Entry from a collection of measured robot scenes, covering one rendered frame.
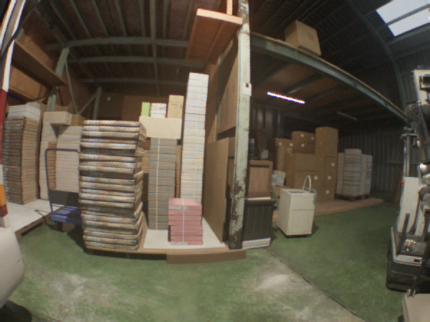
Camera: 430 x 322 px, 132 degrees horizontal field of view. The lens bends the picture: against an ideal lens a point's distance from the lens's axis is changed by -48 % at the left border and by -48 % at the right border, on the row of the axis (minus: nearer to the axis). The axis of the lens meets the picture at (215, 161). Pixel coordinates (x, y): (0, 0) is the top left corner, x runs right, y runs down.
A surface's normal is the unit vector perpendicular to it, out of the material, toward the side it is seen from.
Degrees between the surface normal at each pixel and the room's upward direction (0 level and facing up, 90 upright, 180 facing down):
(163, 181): 90
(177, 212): 90
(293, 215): 90
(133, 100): 90
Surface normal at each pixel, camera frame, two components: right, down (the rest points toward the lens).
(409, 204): -0.77, -0.04
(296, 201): -0.01, 0.00
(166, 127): 0.25, 0.02
